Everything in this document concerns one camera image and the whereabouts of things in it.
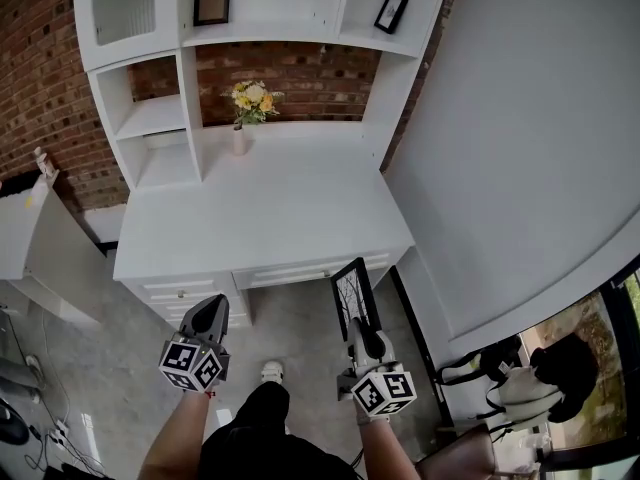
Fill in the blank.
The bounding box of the black frame with brown picture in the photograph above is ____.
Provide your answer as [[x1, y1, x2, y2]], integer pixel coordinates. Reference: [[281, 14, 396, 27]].
[[192, 0, 233, 28]]

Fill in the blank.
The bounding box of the white side cabinet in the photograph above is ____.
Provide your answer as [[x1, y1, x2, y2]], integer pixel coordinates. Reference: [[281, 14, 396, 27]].
[[0, 169, 110, 325]]

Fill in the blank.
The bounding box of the white shelf hutch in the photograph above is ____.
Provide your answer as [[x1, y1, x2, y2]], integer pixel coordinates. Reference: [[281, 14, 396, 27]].
[[72, 0, 455, 195]]

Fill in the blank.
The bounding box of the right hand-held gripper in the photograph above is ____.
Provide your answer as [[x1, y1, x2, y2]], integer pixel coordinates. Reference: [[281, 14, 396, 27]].
[[336, 316, 419, 417]]

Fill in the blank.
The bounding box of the black round object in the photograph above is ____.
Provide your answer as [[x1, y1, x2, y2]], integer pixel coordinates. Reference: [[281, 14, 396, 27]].
[[0, 397, 32, 445]]

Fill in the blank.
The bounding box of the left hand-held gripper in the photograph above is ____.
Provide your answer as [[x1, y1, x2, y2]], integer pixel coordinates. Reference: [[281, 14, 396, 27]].
[[158, 292, 233, 395]]

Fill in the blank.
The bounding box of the person's white shoe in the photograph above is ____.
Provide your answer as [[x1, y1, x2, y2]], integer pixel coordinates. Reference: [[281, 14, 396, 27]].
[[260, 359, 286, 385]]

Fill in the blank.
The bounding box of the person's right forearm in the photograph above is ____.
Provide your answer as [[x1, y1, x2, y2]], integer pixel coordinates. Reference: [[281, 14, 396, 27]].
[[354, 403, 420, 480]]

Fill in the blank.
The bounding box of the black tree-print picture frame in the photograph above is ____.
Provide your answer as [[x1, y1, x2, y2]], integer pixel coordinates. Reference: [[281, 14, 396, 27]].
[[329, 256, 383, 342]]

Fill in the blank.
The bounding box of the white table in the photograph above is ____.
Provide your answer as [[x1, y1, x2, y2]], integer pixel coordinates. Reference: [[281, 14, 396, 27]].
[[112, 120, 417, 330]]

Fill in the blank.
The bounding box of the low white bench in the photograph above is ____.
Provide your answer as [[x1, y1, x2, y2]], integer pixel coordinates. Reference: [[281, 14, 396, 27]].
[[81, 202, 129, 247]]

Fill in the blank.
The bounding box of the yellow flower bouquet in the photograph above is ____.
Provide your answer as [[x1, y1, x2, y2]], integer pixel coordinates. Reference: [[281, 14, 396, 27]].
[[221, 79, 286, 131]]

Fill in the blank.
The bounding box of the black backpack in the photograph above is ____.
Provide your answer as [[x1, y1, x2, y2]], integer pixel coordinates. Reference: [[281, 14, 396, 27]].
[[528, 331, 600, 424]]

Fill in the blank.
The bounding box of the black floor cable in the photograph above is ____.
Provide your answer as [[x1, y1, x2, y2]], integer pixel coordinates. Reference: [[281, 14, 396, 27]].
[[24, 422, 109, 477]]

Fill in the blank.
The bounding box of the white bag with black straps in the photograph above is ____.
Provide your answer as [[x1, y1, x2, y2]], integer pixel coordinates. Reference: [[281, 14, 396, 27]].
[[436, 336, 567, 443]]

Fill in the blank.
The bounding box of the person's black trouser leg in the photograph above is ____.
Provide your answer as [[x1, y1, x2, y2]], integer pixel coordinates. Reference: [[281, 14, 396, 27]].
[[198, 380, 362, 480]]

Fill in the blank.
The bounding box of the pale pink vase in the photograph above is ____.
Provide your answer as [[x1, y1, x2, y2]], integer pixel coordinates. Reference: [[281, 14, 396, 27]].
[[231, 121, 249, 157]]

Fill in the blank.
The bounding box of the small white table drawer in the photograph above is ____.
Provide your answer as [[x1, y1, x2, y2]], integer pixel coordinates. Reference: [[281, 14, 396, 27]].
[[141, 278, 217, 303]]

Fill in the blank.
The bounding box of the grey cylindrical object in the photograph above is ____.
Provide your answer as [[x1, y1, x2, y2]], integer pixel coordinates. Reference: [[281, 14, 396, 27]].
[[0, 356, 44, 405]]

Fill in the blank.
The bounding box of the white power strip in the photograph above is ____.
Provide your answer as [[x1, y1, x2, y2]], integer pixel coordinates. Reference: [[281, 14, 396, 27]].
[[48, 419, 72, 445]]

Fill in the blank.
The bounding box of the small pale figurine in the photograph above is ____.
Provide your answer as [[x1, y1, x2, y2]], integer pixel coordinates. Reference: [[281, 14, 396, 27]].
[[32, 146, 60, 180]]

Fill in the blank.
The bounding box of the wide white table drawer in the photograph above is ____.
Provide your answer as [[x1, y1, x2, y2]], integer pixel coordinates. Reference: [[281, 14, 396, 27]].
[[231, 251, 392, 291]]

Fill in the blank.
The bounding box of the person's left forearm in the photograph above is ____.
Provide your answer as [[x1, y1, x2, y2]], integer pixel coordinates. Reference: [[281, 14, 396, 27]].
[[136, 390, 217, 480]]

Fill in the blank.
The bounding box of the black window frame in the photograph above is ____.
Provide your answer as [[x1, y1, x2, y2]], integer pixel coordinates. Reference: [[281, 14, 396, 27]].
[[542, 256, 640, 474]]

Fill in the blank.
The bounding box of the brown chair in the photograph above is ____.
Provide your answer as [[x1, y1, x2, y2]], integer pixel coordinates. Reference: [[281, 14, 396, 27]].
[[413, 421, 500, 480]]

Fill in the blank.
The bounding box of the black frame with white picture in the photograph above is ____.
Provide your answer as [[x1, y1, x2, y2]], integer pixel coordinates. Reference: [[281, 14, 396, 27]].
[[373, 0, 411, 36]]

